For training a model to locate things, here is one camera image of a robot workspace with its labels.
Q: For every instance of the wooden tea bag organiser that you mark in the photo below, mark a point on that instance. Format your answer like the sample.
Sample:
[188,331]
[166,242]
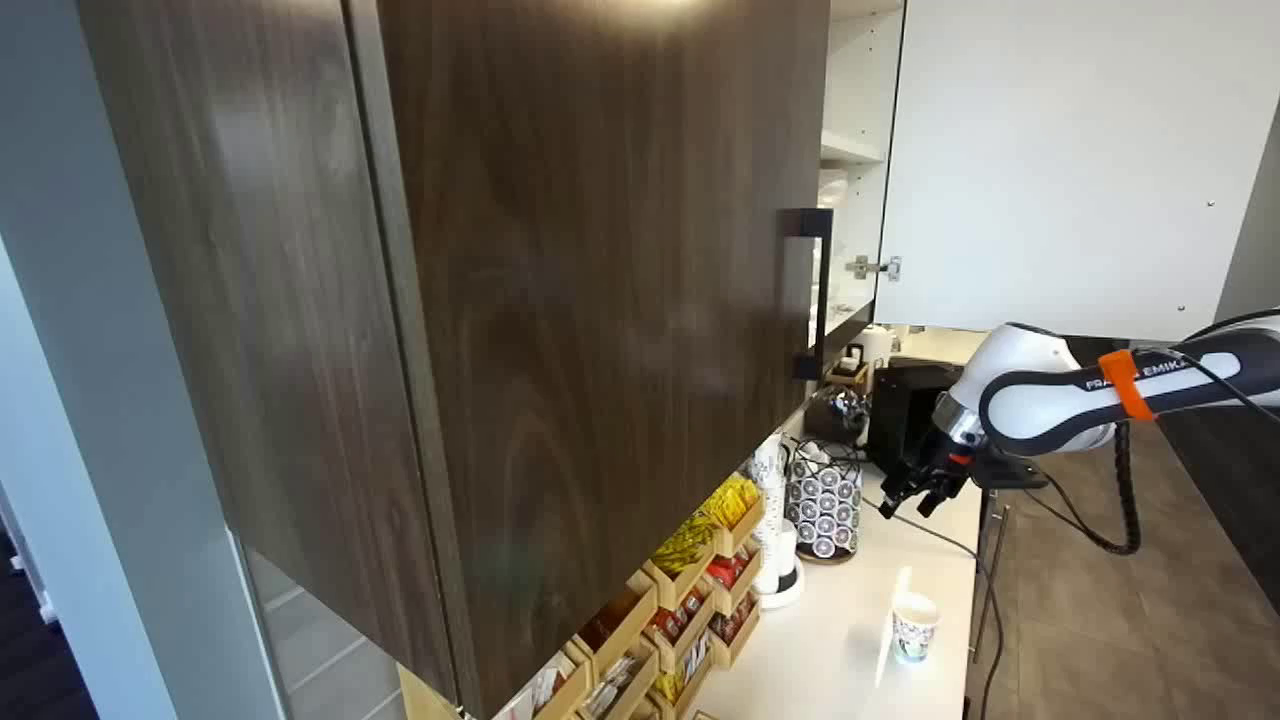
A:
[686,601]

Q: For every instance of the dark wood cabinet side panel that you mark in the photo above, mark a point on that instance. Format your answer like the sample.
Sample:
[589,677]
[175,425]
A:
[252,306]

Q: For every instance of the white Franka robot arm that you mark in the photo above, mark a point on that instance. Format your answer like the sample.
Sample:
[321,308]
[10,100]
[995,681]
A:
[1054,385]

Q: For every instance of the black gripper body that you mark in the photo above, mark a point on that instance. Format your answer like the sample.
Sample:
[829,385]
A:
[936,468]

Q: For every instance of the silver cabinet door hinge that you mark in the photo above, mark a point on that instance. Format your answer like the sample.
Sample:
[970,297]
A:
[873,265]

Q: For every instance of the black coffee machine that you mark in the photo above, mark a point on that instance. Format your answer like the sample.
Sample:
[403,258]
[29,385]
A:
[905,407]

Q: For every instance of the dark wood cabinet door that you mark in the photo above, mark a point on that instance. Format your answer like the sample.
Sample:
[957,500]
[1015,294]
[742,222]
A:
[602,322]

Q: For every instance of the stack of paper cups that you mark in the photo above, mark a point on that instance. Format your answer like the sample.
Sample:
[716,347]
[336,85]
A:
[772,544]

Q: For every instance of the white open cabinet door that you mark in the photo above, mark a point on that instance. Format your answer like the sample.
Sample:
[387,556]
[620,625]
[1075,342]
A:
[1066,163]

